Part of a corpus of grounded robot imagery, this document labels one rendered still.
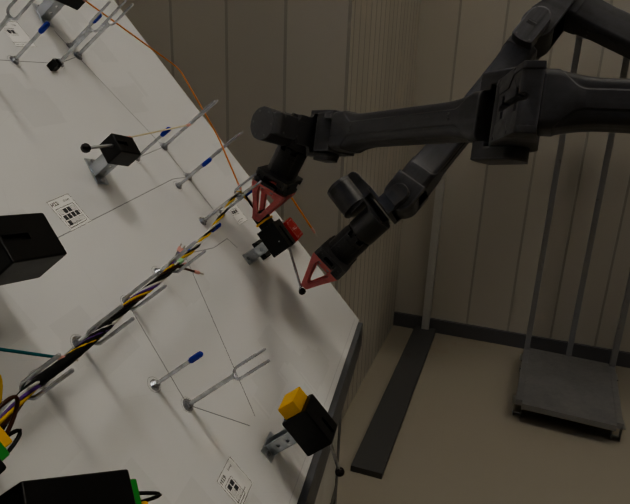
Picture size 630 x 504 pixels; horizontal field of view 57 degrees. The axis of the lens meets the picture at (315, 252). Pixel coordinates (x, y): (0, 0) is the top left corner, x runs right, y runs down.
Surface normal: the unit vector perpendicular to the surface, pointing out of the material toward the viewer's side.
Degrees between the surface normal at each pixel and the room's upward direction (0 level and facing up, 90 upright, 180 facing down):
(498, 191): 90
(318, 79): 90
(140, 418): 50
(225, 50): 90
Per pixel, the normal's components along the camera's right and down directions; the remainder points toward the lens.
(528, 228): -0.34, 0.29
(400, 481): 0.04, -0.95
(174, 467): 0.77, -0.54
